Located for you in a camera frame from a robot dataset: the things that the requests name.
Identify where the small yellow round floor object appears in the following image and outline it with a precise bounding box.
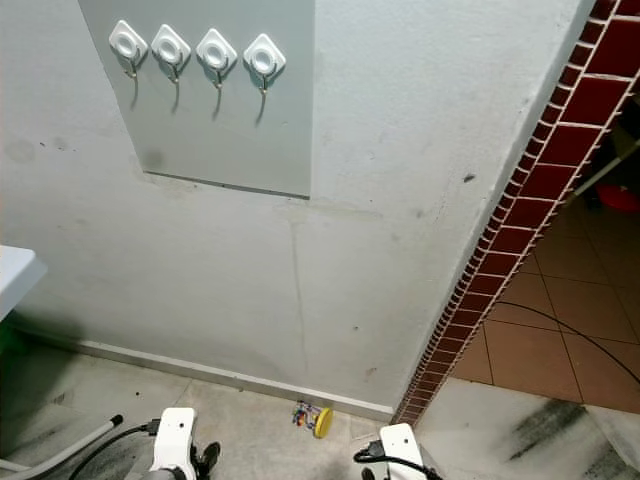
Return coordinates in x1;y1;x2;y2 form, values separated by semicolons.
291;400;335;440

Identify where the white table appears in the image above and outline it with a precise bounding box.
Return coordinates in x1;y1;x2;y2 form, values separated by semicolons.
0;244;49;322

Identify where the red plastic object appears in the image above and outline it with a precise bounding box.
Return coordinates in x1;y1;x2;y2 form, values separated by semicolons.
594;182;640;215

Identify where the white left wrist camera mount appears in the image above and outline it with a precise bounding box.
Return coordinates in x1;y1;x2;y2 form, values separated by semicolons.
149;406;199;473

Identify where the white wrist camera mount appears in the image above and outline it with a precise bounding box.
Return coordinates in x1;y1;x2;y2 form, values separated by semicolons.
379;422;427;480
149;406;199;473

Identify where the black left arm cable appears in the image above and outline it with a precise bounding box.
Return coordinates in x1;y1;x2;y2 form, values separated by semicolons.
68;419;161;480

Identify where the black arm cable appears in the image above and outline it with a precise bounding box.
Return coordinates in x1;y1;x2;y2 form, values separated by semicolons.
353;443;446;480
68;419;161;480

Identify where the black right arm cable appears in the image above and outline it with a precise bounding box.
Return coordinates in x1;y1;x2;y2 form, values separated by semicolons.
353;443;446;480

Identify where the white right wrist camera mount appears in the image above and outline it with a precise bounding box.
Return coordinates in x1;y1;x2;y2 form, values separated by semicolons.
379;422;427;480

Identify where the grey wall panel board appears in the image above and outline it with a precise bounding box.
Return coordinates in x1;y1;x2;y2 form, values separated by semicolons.
77;0;317;199

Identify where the thin black floor cable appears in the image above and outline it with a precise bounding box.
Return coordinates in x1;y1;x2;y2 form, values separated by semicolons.
498;299;640;358

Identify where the white adhesive wall hook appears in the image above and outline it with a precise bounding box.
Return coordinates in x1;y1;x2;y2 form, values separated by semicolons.
108;19;150;78
196;27;239;88
243;33;287;93
151;23;193;82

